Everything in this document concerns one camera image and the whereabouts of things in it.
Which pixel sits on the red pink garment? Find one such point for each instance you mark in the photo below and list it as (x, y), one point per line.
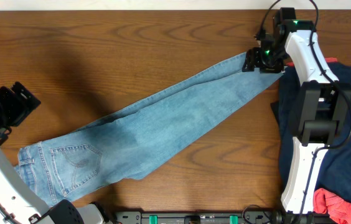
(340, 207)

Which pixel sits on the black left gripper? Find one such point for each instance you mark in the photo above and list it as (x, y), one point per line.
(20, 109)

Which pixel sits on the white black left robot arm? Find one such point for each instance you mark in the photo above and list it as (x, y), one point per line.
(18, 204)

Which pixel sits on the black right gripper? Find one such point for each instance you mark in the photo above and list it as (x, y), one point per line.
(252, 60)

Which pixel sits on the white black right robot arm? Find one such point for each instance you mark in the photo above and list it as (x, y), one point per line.
(321, 106)

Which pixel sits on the black rail with green clips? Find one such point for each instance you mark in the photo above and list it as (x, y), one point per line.
(136, 217)

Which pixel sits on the light blue denim jeans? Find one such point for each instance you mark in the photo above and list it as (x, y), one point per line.
(136, 140)

